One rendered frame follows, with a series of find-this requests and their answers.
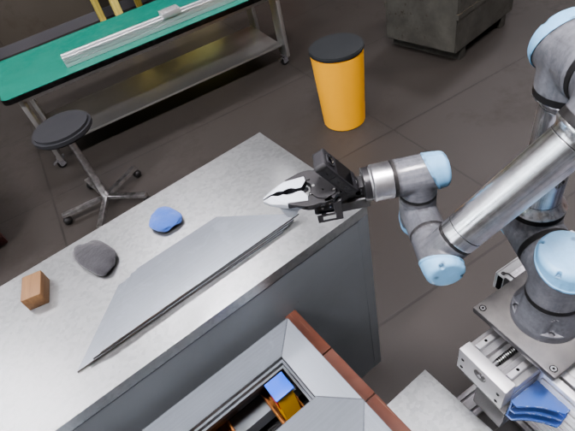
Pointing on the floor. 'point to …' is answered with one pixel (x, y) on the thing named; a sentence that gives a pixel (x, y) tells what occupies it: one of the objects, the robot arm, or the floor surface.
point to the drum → (340, 79)
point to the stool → (80, 126)
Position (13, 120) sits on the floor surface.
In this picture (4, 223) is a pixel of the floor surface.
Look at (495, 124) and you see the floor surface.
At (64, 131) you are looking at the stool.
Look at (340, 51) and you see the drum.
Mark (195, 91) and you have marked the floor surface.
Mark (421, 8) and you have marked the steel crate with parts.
